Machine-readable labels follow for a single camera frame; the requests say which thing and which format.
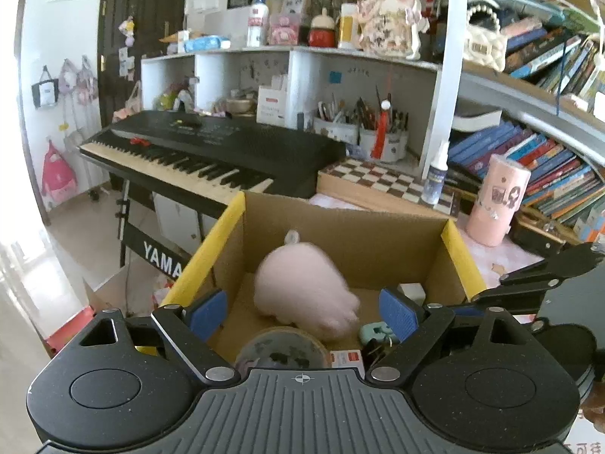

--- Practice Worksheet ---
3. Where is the black white tote bag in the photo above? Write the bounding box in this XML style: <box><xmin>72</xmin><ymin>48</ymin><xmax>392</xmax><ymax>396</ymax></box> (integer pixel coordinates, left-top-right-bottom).
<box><xmin>31</xmin><ymin>66</ymin><xmax>60</xmax><ymax>107</ymax></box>

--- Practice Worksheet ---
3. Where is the white spray bottle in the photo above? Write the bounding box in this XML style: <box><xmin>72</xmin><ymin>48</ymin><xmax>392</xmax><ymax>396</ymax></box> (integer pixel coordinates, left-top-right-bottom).
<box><xmin>422</xmin><ymin>141</ymin><xmax>450</xmax><ymax>206</ymax></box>

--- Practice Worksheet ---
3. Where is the pink hanging bag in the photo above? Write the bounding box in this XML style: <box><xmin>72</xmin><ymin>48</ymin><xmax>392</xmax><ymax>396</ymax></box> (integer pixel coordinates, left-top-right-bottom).
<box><xmin>76</xmin><ymin>56</ymin><xmax>98</xmax><ymax>105</ymax></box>

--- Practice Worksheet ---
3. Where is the pink backpack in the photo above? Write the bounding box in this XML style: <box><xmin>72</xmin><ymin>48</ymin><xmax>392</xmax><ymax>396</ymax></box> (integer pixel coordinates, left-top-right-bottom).
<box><xmin>40</xmin><ymin>138</ymin><xmax>79</xmax><ymax>209</ymax></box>

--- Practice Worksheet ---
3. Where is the dark brown stapler case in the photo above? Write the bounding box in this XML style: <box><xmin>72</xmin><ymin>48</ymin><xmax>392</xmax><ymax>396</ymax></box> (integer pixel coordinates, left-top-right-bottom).
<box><xmin>510</xmin><ymin>208</ymin><xmax>568</xmax><ymax>256</ymax></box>

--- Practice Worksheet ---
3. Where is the pink checked desktop mat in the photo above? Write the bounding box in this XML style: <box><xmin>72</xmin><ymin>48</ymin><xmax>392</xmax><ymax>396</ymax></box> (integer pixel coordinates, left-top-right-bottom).
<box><xmin>309</xmin><ymin>194</ymin><xmax>605</xmax><ymax>454</ymax></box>

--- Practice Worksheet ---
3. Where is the person's right hand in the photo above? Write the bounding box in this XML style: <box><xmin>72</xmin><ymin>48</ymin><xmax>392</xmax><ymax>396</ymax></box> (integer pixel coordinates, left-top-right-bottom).
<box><xmin>579</xmin><ymin>385</ymin><xmax>605</xmax><ymax>424</ymax></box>

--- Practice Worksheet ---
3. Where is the small hanging plush doll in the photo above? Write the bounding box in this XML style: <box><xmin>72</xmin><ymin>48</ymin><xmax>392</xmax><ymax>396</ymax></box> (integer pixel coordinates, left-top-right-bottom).
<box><xmin>119</xmin><ymin>16</ymin><xmax>137</xmax><ymax>47</ymax></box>

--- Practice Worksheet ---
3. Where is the pink tote bag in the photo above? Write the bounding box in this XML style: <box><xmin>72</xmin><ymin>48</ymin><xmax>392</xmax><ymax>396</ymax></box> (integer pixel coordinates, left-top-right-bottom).
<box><xmin>112</xmin><ymin>80</ymin><xmax>143</xmax><ymax>124</ymax></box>

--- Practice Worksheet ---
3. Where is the dark wooden door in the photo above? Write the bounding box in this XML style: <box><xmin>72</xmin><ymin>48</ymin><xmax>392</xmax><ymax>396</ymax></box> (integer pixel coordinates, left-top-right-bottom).
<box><xmin>97</xmin><ymin>0</ymin><xmax>190</xmax><ymax>126</ymax></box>

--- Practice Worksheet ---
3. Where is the wooden chessboard box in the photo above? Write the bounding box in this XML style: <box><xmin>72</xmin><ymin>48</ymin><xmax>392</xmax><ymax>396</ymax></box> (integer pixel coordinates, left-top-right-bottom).
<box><xmin>316</xmin><ymin>158</ymin><xmax>458</xmax><ymax>221</ymax></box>

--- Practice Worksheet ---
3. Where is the brown floor carton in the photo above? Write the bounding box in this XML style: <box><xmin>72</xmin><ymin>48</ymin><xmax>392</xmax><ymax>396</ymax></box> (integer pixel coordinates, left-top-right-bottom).
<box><xmin>82</xmin><ymin>258</ymin><xmax>175</xmax><ymax>317</ymax></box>

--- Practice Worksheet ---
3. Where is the yellow white cup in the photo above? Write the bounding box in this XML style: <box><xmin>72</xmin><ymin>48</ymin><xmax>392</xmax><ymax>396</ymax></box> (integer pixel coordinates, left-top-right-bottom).
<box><xmin>337</xmin><ymin>3</ymin><xmax>362</xmax><ymax>50</ymax></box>

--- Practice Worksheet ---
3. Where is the pale purple hanging bag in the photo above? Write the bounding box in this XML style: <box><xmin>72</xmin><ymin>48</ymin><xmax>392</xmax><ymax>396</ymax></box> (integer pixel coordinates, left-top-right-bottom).
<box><xmin>57</xmin><ymin>59</ymin><xmax>79</xmax><ymax>93</ymax></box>

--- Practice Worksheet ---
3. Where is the small white red-label box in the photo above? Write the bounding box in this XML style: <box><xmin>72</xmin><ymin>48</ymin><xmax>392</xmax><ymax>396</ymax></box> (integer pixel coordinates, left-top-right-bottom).
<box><xmin>329</xmin><ymin>350</ymin><xmax>365</xmax><ymax>370</ymax></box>

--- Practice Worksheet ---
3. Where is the yellow cardboard box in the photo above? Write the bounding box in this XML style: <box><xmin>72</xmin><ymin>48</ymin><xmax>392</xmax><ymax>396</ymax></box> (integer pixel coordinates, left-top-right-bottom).
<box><xmin>158</xmin><ymin>190</ymin><xmax>487</xmax><ymax>370</ymax></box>

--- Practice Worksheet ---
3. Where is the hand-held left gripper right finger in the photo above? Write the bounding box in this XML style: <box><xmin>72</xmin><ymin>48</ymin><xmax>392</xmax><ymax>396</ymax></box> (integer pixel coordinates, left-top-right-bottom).
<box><xmin>366</xmin><ymin>288</ymin><xmax>532</xmax><ymax>384</ymax></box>

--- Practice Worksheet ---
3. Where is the white lotion bottle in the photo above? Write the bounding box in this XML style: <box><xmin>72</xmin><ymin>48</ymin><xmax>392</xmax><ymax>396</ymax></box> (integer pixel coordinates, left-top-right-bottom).
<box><xmin>247</xmin><ymin>0</ymin><xmax>269</xmax><ymax>48</ymax></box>

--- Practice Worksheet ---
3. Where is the white quilted handbag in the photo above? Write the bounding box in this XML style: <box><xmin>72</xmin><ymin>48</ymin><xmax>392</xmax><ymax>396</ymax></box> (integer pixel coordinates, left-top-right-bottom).
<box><xmin>462</xmin><ymin>5</ymin><xmax>507</xmax><ymax>73</ymax></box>

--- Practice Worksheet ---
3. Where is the black keyboard stand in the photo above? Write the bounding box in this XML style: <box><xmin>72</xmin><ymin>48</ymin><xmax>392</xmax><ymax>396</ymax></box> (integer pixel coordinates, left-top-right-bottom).
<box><xmin>116</xmin><ymin>177</ymin><xmax>190</xmax><ymax>280</ymax></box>

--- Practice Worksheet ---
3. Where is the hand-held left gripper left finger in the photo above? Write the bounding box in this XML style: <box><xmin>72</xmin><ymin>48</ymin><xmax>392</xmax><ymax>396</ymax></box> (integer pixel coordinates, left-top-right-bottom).
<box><xmin>78</xmin><ymin>288</ymin><xmax>237</xmax><ymax>385</ymax></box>

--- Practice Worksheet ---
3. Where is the blue wipes packet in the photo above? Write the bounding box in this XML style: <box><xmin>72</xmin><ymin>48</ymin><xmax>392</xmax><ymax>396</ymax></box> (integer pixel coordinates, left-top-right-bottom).
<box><xmin>183</xmin><ymin>35</ymin><xmax>231</xmax><ymax>53</ymax></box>

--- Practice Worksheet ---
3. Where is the row of shelved books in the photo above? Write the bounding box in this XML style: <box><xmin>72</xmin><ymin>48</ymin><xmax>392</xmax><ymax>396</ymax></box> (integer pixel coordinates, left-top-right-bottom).
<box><xmin>501</xmin><ymin>14</ymin><xmax>605</xmax><ymax>105</ymax></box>
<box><xmin>447</xmin><ymin>120</ymin><xmax>605</xmax><ymax>242</ymax></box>

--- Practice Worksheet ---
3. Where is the mint green correction tape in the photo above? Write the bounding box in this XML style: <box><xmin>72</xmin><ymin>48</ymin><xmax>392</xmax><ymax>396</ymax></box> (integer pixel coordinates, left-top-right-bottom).
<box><xmin>358</xmin><ymin>322</ymin><xmax>394</xmax><ymax>344</ymax></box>

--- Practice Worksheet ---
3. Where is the white bookshelf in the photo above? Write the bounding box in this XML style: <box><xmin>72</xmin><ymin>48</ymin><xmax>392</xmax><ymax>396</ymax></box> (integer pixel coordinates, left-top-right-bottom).
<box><xmin>420</xmin><ymin>0</ymin><xmax>605</xmax><ymax>190</ymax></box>

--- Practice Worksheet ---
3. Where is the red tassel ornament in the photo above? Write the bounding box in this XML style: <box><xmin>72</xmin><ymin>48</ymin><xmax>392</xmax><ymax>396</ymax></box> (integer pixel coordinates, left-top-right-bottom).
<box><xmin>371</xmin><ymin>99</ymin><xmax>393</xmax><ymax>159</ymax></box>

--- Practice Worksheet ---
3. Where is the white carton red label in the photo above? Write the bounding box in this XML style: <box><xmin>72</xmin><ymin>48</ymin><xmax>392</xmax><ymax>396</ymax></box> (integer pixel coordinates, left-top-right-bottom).
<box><xmin>256</xmin><ymin>85</ymin><xmax>287</xmax><ymax>128</ymax></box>

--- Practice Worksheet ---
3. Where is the pink storage box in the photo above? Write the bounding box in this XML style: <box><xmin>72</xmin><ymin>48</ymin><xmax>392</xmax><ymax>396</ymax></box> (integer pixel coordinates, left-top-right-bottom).
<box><xmin>268</xmin><ymin>14</ymin><xmax>301</xmax><ymax>47</ymax></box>

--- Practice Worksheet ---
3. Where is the white cubby shelf unit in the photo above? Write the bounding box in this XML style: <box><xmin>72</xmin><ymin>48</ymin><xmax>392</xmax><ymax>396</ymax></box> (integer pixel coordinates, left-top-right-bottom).
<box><xmin>141</xmin><ymin>46</ymin><xmax>442</xmax><ymax>166</ymax></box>

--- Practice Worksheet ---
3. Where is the pink plush toy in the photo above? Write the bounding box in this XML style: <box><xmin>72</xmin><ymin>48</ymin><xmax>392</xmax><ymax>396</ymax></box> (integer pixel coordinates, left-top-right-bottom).
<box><xmin>254</xmin><ymin>229</ymin><xmax>362</xmax><ymax>341</ymax></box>

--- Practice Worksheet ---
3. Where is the yellow tape roll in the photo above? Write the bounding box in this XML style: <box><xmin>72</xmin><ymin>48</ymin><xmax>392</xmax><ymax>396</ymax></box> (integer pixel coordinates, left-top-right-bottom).
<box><xmin>234</xmin><ymin>326</ymin><xmax>334</xmax><ymax>370</ymax></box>

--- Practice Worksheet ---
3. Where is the blue orange white box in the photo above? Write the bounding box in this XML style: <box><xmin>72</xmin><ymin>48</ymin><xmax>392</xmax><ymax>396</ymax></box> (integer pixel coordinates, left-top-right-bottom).
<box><xmin>574</xmin><ymin>210</ymin><xmax>605</xmax><ymax>242</ymax></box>

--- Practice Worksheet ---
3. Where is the black electronic keyboard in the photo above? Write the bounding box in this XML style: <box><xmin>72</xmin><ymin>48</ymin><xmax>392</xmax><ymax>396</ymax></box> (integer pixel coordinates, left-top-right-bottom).
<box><xmin>78</xmin><ymin>110</ymin><xmax>348</xmax><ymax>221</ymax></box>

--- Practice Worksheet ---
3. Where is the red white round jar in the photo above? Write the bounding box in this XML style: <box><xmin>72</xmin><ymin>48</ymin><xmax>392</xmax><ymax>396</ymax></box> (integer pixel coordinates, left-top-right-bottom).
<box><xmin>308</xmin><ymin>8</ymin><xmax>337</xmax><ymax>48</ymax></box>

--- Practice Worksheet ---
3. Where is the floral house ornament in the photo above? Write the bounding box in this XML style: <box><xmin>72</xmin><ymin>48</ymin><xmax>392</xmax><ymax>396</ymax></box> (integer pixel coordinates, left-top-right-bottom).
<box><xmin>357</xmin><ymin>0</ymin><xmax>430</xmax><ymax>60</ymax></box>

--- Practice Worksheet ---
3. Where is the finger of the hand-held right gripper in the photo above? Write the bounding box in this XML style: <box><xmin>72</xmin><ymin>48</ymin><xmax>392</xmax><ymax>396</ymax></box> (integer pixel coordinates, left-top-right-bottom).
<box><xmin>501</xmin><ymin>246</ymin><xmax>605</xmax><ymax>287</ymax></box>
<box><xmin>451</xmin><ymin>281</ymin><xmax>568</xmax><ymax>317</ymax></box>

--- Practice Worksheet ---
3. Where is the pink cartoon cylinder container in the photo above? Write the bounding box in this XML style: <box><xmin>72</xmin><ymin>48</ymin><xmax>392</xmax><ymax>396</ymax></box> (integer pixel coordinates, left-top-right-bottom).
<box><xmin>465</xmin><ymin>154</ymin><xmax>531</xmax><ymax>247</ymax></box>

